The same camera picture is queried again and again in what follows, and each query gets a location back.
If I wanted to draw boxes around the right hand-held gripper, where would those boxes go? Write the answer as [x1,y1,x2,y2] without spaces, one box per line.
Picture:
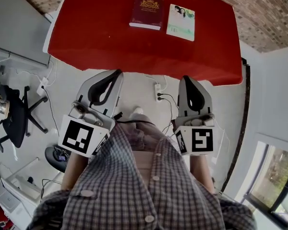
[171,75,216,157]

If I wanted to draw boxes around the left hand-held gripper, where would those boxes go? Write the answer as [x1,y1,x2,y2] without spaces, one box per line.
[58,69,124,158]

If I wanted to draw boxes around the white green photo-cover book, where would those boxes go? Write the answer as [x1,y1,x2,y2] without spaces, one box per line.
[165,3,196,42]

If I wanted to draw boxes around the dark red gold-crest book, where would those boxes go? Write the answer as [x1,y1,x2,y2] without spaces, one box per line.
[128,0,165,31]

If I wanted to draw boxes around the person's left forearm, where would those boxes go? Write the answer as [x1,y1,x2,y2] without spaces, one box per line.
[61,152,89,191]

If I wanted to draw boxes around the person's right forearm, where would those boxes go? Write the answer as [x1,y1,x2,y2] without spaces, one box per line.
[189,153,216,194]

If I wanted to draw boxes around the white power strip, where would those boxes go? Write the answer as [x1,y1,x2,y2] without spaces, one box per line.
[36,77,50,96]
[154,84,164,103]

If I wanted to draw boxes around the person's left shoe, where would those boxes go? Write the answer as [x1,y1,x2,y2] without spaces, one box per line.
[129,106,144,119]

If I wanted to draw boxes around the red tablecloth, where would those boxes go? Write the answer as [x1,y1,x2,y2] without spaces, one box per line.
[42,0,244,87]

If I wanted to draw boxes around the black-framed white panel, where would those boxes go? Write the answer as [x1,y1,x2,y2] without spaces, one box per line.
[219,57,252,194]

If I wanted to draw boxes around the person's beige undershirt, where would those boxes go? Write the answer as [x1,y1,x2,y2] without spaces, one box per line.
[134,151,156,184]

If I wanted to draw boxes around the black round base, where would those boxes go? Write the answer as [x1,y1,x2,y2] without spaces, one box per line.
[44,146,68,173]

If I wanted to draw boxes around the black office chair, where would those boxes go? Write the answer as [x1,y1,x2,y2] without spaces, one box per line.
[0,84,50,153]

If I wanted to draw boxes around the person's plaid shirt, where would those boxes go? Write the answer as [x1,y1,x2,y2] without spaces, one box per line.
[26,122,257,230]

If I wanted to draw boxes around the silver kettle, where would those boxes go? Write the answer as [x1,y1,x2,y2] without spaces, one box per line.
[0,95,10,114]

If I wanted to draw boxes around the window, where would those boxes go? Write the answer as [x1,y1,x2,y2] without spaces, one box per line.
[240,133,288,227]

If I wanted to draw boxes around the grey cabinet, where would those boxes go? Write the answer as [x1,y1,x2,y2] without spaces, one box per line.
[0,0,51,68]

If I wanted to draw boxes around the white side desk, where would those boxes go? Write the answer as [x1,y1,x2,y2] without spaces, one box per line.
[0,157,63,230]

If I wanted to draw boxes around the black plug cable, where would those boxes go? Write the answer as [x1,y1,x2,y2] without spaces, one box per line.
[158,93,180,136]

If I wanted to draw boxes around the black floor cable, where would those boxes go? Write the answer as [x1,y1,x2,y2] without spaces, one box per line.
[42,86,60,136]

